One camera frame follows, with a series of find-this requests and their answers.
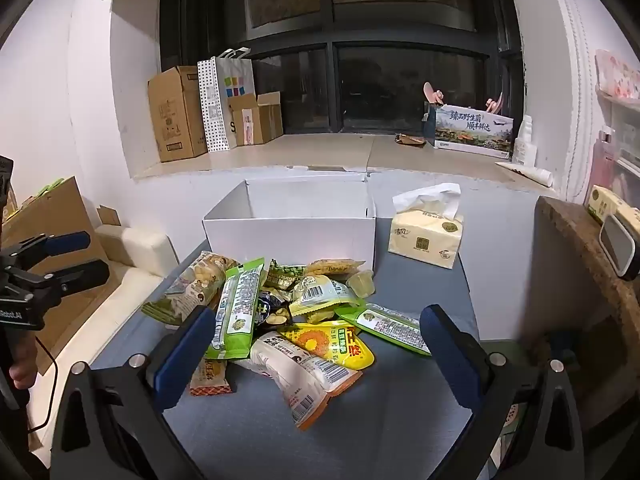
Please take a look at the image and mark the yellow sunflower snack bag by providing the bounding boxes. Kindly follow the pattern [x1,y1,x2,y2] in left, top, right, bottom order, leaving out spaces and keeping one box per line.
[278,320,375,370]

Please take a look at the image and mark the person's left hand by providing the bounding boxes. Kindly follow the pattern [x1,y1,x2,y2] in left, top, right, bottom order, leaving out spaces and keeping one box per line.
[8,330,38,390]

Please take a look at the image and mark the brown cardboard sheet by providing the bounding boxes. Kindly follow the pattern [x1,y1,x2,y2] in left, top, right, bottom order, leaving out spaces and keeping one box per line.
[2,177,120,374]

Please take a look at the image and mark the small orange snack packet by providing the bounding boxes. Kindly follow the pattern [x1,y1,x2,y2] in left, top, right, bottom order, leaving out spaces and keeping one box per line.
[189,359,232,396]

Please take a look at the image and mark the white foam block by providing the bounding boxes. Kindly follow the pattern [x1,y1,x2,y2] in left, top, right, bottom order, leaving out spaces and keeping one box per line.
[96,224,178,278]

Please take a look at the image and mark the green long snack pack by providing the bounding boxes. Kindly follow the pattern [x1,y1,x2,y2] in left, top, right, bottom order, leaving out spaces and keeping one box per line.
[205,258,265,360]

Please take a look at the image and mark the clear jelly cup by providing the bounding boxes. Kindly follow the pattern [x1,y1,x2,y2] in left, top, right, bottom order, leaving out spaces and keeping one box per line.
[346,270,375,299]

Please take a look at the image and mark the white orange snack bag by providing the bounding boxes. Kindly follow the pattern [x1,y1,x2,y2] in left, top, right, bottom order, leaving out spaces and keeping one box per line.
[232,332,362,430]

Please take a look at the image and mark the brown granite side counter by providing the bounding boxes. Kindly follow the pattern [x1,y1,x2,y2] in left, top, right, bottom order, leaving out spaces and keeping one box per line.
[536,196,639,361]

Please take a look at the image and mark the yellow tissue pack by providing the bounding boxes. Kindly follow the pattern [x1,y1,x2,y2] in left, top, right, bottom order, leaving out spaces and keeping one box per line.
[388,183,463,269]

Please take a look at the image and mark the green pea snack packet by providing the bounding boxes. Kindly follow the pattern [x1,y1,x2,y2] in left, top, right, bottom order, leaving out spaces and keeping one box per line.
[264,259,306,290]

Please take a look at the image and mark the beige crispy snack packet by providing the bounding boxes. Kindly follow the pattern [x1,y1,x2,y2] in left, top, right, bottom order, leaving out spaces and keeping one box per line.
[304,259,364,276]

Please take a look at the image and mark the yellow green snack bag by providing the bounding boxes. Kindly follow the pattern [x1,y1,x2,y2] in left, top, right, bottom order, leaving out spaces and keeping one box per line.
[288,275,360,316]

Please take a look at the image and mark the large brown cardboard box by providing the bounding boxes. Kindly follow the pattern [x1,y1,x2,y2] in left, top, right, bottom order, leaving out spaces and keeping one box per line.
[146,66,207,162]

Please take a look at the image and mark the white cardboard box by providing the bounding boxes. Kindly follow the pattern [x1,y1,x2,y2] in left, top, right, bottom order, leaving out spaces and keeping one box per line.
[203,172,376,269]

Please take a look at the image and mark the white rolled paper tube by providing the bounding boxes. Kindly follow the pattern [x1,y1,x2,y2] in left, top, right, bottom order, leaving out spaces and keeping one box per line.
[496,162,554,188]

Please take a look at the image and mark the yellow box on counter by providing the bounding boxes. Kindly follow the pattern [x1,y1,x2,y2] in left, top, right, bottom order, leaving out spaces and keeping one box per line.
[586,184,624,224]

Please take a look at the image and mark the white spray bottle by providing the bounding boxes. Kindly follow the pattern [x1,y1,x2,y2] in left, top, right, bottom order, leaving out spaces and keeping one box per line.
[512,115,537,167]

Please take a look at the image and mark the small open cardboard box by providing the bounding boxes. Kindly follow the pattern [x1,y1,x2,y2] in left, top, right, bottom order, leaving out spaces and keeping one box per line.
[229,91,283,146]

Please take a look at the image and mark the white dotted paper bag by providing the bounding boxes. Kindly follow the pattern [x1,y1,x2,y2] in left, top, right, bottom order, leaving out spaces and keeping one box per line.
[196,47,255,153]

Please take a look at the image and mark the brown wrapper on sill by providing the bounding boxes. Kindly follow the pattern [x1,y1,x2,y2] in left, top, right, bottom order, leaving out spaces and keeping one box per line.
[395,133,426,148]

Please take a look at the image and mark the printed landscape gift box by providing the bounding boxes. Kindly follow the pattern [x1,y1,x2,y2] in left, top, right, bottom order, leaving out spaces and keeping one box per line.
[423,104,513,159]

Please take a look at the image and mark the pink bottle on shelf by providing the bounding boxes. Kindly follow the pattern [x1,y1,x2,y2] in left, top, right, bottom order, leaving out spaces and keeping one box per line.
[585,126,616,204]

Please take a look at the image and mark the black cable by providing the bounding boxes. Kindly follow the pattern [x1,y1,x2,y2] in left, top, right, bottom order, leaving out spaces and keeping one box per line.
[27,334,61,435]

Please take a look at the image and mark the dark window frame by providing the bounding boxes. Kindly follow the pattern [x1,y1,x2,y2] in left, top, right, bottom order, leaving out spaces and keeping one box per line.
[160,0,524,133]

